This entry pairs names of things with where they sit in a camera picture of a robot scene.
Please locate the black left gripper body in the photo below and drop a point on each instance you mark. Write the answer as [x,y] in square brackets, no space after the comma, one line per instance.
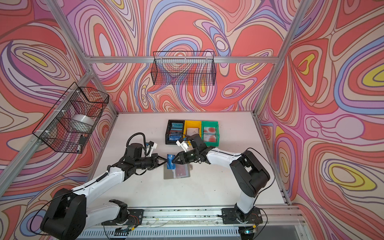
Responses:
[146,162]

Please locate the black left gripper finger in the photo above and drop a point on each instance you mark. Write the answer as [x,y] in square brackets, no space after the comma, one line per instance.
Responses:
[161,158]
[164,163]

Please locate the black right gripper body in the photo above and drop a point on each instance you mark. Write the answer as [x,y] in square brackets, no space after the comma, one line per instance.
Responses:
[191,155]

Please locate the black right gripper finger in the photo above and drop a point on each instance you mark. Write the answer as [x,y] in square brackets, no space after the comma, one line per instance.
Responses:
[179,157]
[180,162]

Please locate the blue VIP card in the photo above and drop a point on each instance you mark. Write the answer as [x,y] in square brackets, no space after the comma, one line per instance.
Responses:
[170,164]

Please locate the grey leather card holder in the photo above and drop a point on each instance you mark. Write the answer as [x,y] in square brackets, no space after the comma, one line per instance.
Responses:
[180,171]

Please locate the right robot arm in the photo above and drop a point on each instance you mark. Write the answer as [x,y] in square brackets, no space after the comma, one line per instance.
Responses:
[250,174]

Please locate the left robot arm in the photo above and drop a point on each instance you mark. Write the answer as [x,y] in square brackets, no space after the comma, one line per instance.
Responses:
[70,212]

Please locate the april card stack far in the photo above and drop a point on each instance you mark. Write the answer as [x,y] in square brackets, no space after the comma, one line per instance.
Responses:
[210,130]

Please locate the black plastic bin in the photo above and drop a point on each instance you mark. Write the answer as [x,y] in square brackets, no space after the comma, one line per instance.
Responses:
[174,131]

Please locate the yellow plastic bin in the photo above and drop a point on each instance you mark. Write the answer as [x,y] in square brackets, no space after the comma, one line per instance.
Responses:
[192,128]

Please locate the white roll in basket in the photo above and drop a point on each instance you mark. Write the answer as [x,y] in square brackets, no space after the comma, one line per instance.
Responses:
[81,123]

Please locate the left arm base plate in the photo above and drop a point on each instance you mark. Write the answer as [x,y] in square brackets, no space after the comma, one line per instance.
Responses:
[133,218]

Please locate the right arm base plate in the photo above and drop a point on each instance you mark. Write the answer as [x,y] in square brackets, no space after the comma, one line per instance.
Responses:
[236,216]

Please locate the wire basket on back wall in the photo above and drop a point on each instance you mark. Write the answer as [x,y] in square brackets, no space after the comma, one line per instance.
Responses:
[184,68]

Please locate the wire basket on wall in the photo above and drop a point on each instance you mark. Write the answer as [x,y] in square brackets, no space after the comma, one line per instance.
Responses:
[57,134]
[184,68]

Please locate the wire basket on left wall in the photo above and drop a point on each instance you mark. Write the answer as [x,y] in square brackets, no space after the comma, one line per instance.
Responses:
[57,134]

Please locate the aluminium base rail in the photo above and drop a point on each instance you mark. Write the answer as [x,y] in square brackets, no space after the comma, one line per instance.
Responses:
[271,222]

